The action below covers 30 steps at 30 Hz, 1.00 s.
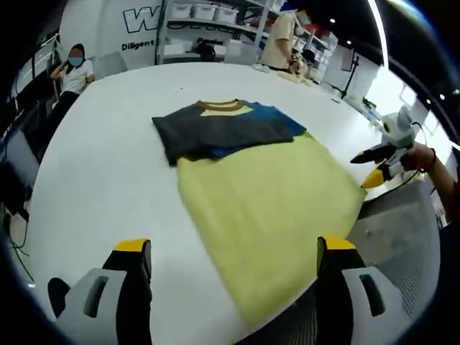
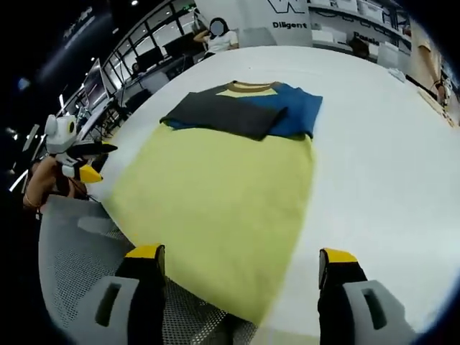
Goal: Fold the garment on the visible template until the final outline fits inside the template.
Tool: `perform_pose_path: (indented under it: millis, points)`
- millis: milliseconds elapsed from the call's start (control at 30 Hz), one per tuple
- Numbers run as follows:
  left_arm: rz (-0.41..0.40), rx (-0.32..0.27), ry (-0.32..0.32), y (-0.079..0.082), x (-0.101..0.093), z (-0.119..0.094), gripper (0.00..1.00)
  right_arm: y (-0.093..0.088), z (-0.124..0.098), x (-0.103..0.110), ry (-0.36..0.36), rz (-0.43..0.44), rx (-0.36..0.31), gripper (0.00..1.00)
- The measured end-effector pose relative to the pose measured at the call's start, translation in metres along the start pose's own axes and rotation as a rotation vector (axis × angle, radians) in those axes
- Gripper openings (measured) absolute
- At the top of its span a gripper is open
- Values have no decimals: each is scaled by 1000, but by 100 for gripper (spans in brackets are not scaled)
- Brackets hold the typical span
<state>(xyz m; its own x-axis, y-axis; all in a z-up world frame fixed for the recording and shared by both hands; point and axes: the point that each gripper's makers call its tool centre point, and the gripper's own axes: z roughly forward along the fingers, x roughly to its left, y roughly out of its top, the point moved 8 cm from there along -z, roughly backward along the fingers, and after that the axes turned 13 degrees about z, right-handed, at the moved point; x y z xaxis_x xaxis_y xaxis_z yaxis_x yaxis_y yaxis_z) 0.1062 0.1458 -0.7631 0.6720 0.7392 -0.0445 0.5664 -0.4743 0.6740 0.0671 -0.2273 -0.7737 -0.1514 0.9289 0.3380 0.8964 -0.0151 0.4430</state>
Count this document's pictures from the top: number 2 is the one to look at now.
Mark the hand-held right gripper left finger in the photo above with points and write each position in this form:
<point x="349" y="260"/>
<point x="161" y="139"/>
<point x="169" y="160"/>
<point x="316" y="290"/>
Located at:
<point x="143" y="287"/>

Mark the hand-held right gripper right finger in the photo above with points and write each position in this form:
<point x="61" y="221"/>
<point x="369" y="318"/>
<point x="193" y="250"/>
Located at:
<point x="341" y="294"/>

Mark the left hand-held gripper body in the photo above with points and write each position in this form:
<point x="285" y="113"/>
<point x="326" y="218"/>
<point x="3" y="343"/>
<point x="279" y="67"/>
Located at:
<point x="59" y="134"/>

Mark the yellow blue grey garment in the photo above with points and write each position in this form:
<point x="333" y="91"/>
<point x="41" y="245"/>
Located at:
<point x="215" y="187"/>

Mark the person's left hand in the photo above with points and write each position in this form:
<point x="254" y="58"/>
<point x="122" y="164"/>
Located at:
<point x="46" y="179"/>

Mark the large tilted monitor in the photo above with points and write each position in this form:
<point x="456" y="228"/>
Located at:
<point x="95" y="84"/>

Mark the grey mesh office chair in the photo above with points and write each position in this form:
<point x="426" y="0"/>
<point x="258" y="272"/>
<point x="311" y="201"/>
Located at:
<point x="79" y="258"/>

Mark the black computer monitor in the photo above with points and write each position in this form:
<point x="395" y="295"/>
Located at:
<point x="151" y="57"/>
<point x="179" y="46"/>

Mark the wooden board with items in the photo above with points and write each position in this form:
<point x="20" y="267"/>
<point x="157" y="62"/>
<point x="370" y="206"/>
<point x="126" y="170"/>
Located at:
<point x="436" y="106"/>

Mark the white cloth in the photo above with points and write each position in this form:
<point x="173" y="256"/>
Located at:
<point x="398" y="74"/>

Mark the black bag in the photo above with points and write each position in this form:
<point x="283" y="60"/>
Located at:
<point x="359" y="48"/>

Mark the metal storage shelf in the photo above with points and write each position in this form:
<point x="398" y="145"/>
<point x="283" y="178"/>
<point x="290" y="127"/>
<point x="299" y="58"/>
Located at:
<point x="341" y="25"/>

